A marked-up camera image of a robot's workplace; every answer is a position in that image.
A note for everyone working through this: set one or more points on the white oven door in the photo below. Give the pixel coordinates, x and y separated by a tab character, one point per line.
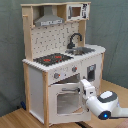
66	105

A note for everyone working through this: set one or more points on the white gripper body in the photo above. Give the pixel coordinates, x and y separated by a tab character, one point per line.
86	90

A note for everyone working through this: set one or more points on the red stove knob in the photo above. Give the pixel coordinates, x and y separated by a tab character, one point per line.
74	69
56	75

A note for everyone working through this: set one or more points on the grey range hood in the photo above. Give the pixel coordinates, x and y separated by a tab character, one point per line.
48	17

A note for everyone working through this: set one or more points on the toy microwave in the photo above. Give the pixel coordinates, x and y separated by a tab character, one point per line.
77	11

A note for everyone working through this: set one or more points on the black toy faucet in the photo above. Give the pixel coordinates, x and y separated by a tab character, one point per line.
74	39

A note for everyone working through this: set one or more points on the wooden toy kitchen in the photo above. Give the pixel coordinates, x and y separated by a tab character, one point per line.
45	40

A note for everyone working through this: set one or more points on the black toy stovetop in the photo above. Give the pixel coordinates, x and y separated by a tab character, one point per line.
52	59

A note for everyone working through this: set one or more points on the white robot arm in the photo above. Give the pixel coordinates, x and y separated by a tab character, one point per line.
105	106

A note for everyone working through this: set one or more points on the right red stove knob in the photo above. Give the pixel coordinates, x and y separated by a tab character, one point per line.
74	69

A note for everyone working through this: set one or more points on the metal toy sink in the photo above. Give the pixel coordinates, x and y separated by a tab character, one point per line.
79	51

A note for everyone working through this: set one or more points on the left red stove knob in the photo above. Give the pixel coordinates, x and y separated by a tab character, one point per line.
56	75

